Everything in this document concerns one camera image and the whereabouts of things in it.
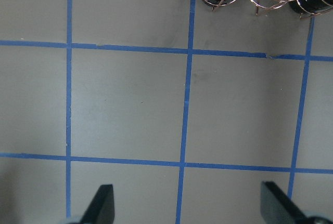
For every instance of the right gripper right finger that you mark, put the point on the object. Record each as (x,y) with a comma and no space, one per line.
(276,207)

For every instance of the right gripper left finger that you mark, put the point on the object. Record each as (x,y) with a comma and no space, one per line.
(101,209)

